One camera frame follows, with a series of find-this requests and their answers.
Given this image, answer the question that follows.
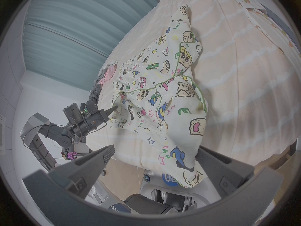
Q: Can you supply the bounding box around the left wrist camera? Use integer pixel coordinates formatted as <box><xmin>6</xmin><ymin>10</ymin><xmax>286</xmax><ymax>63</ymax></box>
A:
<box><xmin>86</xmin><ymin>100</ymin><xmax>98</xmax><ymax>115</ymax></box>

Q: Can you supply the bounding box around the pile of clothes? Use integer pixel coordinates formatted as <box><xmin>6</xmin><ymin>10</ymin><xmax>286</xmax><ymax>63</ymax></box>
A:
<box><xmin>89</xmin><ymin>64</ymin><xmax>118</xmax><ymax>103</ymax></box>

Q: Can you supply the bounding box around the blue-green curtain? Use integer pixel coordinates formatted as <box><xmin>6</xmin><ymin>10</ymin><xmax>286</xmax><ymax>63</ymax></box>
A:
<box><xmin>26</xmin><ymin>0</ymin><xmax>181</xmax><ymax>56</ymax></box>
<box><xmin>22</xmin><ymin>23</ymin><xmax>111</xmax><ymax>76</ymax></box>

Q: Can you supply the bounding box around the white printed pyjama top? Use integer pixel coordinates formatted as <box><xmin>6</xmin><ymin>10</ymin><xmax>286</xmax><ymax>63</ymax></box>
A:
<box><xmin>109</xmin><ymin>6</ymin><xmax>208</xmax><ymax>188</ymax></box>

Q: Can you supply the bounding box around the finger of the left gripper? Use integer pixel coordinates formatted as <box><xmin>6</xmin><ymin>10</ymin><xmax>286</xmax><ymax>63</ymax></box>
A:
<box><xmin>104</xmin><ymin>106</ymin><xmax>119</xmax><ymax>121</ymax></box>

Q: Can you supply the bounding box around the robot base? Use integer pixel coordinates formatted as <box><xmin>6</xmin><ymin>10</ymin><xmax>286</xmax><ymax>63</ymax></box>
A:
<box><xmin>85</xmin><ymin>167</ymin><xmax>222</xmax><ymax>217</ymax></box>

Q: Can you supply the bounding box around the bed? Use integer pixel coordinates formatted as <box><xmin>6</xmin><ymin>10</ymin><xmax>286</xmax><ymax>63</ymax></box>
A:
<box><xmin>86</xmin><ymin>0</ymin><xmax>301</xmax><ymax>171</ymax></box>

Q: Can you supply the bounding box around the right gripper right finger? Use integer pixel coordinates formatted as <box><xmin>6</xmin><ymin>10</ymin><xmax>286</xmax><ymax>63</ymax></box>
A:
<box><xmin>195</xmin><ymin>147</ymin><xmax>256</xmax><ymax>199</ymax></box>

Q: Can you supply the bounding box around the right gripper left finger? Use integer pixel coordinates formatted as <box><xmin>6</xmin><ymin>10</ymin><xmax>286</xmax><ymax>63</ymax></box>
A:
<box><xmin>50</xmin><ymin>144</ymin><xmax>116</xmax><ymax>200</ymax></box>

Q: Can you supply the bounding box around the white printed pillow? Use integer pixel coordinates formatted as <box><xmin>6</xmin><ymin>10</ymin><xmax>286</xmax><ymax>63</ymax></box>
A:
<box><xmin>212</xmin><ymin>0</ymin><xmax>301</xmax><ymax>57</ymax></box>

